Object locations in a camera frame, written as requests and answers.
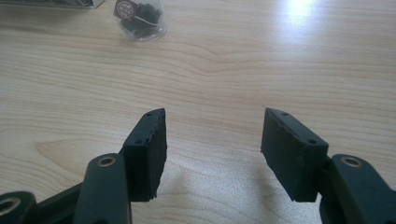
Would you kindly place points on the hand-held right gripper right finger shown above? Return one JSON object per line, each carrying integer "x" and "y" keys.
{"x": 289, "y": 152}

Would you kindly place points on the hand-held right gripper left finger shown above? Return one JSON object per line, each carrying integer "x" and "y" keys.
{"x": 146, "y": 155}

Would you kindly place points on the clear plastic cup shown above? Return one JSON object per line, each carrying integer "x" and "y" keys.
{"x": 155, "y": 32}

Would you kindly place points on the dark tea bag brown tag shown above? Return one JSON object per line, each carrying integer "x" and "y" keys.
{"x": 143, "y": 17}

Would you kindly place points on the clear acrylic tea bag organizer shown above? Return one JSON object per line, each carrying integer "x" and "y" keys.
{"x": 46, "y": 3}

